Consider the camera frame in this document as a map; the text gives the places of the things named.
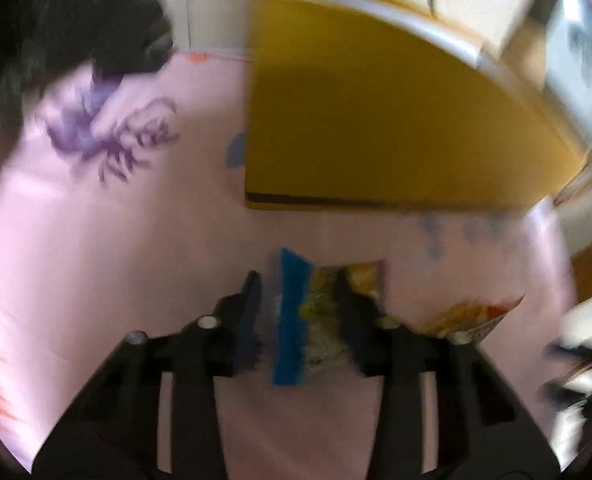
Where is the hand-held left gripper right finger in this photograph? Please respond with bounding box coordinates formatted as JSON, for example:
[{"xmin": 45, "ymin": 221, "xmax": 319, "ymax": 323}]
[{"xmin": 333, "ymin": 275, "xmax": 562, "ymax": 480}]

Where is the blue-edged snack packet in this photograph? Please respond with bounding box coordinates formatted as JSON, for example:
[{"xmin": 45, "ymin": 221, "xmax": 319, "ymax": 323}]
[{"xmin": 271, "ymin": 247, "xmax": 388, "ymax": 387}]

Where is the pink floral blanket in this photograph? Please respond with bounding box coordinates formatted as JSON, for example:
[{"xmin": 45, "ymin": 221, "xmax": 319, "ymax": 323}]
[{"xmin": 0, "ymin": 50, "xmax": 582, "ymax": 476}]

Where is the framed lotus painting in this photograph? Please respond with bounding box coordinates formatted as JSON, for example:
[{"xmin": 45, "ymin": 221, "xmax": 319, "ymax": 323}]
[{"xmin": 541, "ymin": 0, "xmax": 592, "ymax": 131}]

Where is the orange snack packet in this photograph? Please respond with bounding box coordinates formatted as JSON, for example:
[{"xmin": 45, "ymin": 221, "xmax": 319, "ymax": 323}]
[{"xmin": 421, "ymin": 294, "xmax": 527, "ymax": 345}]

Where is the yellow cardboard box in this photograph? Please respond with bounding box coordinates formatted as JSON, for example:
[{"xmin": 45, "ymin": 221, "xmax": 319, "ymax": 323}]
[{"xmin": 243, "ymin": 0, "xmax": 589, "ymax": 211}]

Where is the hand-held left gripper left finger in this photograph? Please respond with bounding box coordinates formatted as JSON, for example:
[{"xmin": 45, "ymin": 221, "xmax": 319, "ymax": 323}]
[{"xmin": 31, "ymin": 270, "xmax": 264, "ymax": 480}]

